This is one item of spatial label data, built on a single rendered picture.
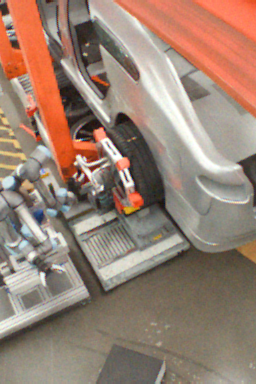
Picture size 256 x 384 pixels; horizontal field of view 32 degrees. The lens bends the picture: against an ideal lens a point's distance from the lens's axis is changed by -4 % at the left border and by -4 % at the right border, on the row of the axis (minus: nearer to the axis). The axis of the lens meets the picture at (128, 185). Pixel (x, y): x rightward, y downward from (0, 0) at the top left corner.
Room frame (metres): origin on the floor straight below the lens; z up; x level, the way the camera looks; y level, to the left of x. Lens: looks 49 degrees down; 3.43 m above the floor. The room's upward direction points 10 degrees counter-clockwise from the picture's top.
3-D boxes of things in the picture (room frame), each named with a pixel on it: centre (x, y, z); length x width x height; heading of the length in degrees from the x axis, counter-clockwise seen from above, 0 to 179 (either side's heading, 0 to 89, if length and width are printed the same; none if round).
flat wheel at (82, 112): (3.90, 0.44, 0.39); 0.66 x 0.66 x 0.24
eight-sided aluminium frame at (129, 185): (2.38, 0.08, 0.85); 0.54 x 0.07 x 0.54; 20
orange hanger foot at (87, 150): (2.86, 0.17, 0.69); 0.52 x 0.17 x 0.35; 110
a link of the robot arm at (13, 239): (1.76, 0.82, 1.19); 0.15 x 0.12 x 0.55; 125
